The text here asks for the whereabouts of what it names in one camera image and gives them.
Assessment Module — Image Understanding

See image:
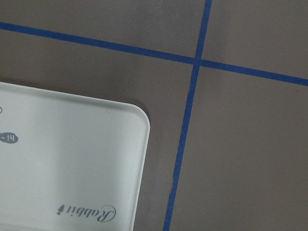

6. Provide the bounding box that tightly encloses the cream rabbit print tray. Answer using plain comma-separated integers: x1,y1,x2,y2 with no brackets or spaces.
0,83,150,231

